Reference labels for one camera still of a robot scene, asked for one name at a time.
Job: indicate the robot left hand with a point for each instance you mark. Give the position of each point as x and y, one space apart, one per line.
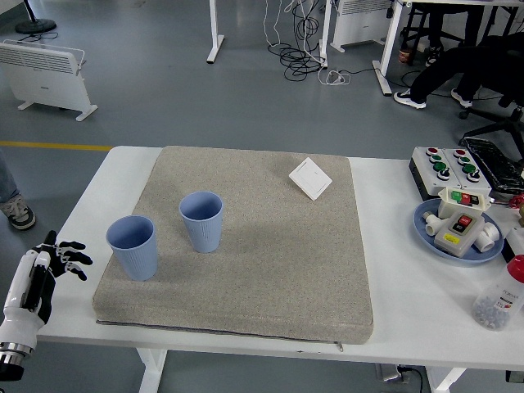
20 315

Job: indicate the blue ribbed plastic cup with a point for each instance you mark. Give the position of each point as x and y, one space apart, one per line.
202 233
135 258

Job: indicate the white push-button control box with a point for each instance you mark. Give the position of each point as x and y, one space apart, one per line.
425 178
480 184

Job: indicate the white panel heater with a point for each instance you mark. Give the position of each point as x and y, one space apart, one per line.
45 82
360 24

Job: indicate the grey-brown cushion mat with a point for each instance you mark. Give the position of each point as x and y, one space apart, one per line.
254 254

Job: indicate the black fan stand base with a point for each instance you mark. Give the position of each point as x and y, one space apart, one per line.
36 26

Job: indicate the white desk leg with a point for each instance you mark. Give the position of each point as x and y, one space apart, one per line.
387 49
215 41
324 41

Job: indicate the grey power strip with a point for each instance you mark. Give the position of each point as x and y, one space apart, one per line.
389 372

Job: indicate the white table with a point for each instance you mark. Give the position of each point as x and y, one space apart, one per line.
409 294

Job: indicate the blue plate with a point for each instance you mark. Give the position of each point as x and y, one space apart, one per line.
434 247

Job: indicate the white pipe fitting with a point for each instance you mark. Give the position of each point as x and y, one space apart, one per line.
489 239
432 229

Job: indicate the brown can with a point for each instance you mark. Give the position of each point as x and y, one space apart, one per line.
405 56

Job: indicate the clear jar with red lid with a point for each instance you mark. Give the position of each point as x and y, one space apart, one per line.
499 294

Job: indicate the seated person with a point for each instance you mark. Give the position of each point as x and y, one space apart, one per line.
435 53
442 69

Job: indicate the black keyboard tray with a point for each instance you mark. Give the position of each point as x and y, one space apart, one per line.
495 163

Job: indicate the red small object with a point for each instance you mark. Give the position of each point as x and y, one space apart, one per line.
518 200

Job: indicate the black office chair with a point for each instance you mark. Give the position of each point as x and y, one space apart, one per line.
511 123

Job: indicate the white wall switch plate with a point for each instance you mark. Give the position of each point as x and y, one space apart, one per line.
310 178

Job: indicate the white switch with green red buttons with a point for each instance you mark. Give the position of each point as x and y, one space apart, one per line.
446 206

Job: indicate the grey switch with yellow label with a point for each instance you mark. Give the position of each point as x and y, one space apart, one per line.
458 241

